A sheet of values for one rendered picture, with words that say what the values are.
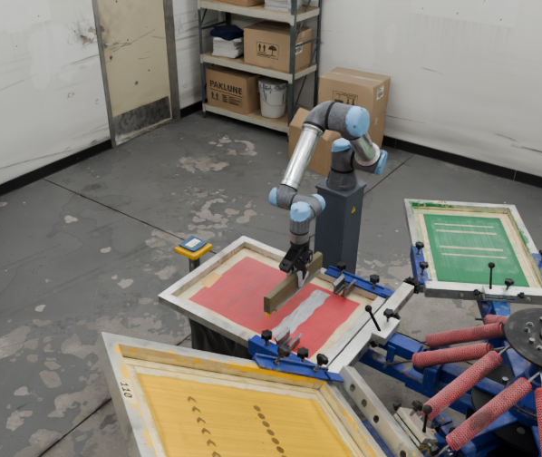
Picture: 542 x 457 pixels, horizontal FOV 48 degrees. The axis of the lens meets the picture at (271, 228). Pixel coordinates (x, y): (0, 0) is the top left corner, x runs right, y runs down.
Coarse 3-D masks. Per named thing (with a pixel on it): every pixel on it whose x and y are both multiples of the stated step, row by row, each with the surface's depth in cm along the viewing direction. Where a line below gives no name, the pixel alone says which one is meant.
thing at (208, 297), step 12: (204, 288) 264; (216, 288) 264; (228, 288) 265; (192, 300) 257; (204, 300) 257; (216, 300) 258; (228, 312) 251; (276, 312) 251; (288, 312) 251; (240, 324) 245; (252, 324) 245; (264, 324) 245; (276, 324) 245; (300, 324) 245; (312, 324) 245; (300, 336) 239; (312, 336) 239; (324, 336) 239; (312, 348) 233
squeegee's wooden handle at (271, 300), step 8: (320, 256) 254; (312, 264) 250; (320, 264) 257; (312, 272) 253; (288, 280) 239; (296, 280) 243; (280, 288) 235; (288, 288) 239; (272, 296) 231; (280, 296) 236; (264, 304) 232; (272, 304) 232
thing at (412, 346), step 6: (396, 336) 227; (402, 336) 227; (390, 342) 224; (396, 342) 224; (402, 342) 224; (408, 342) 224; (414, 342) 224; (384, 348) 227; (396, 348) 224; (402, 348) 222; (408, 348) 221; (414, 348) 221; (420, 348) 221; (396, 354) 225; (402, 354) 223; (408, 354) 222
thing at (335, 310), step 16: (224, 272) 275; (240, 272) 275; (272, 272) 275; (304, 288) 265; (320, 288) 265; (288, 304) 256; (336, 304) 256; (352, 304) 256; (320, 320) 247; (336, 320) 247
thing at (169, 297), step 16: (240, 240) 291; (224, 256) 280; (272, 256) 284; (192, 272) 269; (208, 272) 274; (176, 288) 258; (176, 304) 250; (208, 320) 241; (368, 320) 243; (240, 336) 233; (352, 336) 234; (336, 352) 227
